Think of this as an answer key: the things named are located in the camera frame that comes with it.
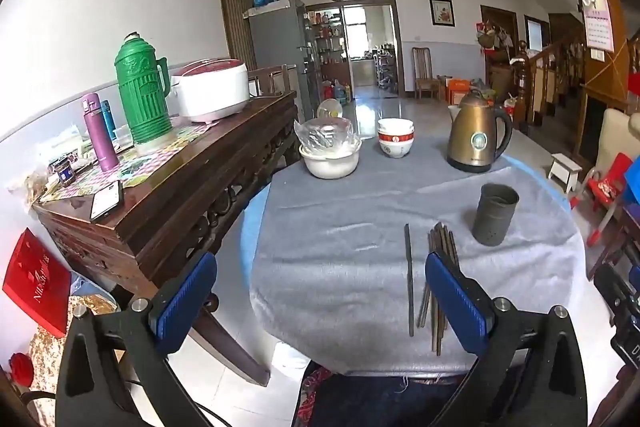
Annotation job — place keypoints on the grey table cloth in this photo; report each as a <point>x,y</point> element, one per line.
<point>340,257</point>

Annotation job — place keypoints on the small red object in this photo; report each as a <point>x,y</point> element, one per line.
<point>20,367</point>

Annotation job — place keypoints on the dark blue patterned cloth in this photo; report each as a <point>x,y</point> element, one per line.
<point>380,402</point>

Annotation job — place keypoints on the grey refrigerator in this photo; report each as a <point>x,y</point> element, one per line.
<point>275,42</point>

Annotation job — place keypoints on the bright blue cloth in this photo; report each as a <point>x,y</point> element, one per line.
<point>634,182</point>

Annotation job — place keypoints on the small white fan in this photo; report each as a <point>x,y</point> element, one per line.
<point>330,109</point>

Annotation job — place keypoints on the blue water jug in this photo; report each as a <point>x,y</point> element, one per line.
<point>341,93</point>

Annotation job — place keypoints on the brown wooden door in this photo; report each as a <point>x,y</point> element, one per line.
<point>240,7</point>

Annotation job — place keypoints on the framed wall picture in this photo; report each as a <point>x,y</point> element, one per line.
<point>442,12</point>

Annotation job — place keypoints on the wooden dining chair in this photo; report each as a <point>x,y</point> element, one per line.
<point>424,67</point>

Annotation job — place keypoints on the wall calendar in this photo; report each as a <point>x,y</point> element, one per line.
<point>597,27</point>

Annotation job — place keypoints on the white ceramic basin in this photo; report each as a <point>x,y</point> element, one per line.
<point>330,164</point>

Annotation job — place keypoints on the bundle of dark chopsticks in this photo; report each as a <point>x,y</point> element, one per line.
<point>440,242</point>

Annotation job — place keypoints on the carved wooden armchair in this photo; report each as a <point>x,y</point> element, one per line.
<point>272,79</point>

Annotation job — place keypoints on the small white stool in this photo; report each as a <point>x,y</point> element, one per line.
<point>564,167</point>

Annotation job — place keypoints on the checkered floral plastic mat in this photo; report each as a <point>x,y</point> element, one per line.
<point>145,167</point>

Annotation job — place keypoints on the grey metal chopstick holder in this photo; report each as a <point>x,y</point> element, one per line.
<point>495,217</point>

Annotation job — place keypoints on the beige sofa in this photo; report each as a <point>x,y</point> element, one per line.
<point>617,137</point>

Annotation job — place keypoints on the red plastic chair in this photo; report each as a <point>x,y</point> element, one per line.
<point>607,187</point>

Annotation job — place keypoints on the purple thermos bottle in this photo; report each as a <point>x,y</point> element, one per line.
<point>100,137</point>

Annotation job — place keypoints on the red paper bag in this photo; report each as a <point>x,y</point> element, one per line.
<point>35,282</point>

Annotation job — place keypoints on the green thermos jug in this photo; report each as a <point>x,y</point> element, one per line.
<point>142,102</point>

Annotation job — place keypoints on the blue thermos bottle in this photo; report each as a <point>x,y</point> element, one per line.
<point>107,117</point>

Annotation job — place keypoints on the clear plastic bag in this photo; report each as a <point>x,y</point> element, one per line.
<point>325,134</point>

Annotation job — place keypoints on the blue table underlay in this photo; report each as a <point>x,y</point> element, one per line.
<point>247,232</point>

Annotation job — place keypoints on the dark wooden chopstick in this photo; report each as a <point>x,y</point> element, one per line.
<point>409,277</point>

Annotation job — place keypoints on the smartphone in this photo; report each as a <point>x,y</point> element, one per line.
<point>106,201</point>

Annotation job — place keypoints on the dark carved wooden sideboard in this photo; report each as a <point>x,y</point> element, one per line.
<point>165,217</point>

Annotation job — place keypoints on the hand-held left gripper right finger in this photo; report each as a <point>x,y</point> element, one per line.
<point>452,297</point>

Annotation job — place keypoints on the white rice cooker red lid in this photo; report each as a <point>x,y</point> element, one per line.
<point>210,89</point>

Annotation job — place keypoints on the orange boxes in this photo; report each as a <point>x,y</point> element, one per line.
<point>457,91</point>

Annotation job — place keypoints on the gold electric kettle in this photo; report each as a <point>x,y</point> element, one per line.
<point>475,137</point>

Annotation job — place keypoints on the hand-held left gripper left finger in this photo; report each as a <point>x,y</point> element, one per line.
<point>185,297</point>

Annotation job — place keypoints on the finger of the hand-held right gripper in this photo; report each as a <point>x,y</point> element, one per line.
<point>612,284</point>

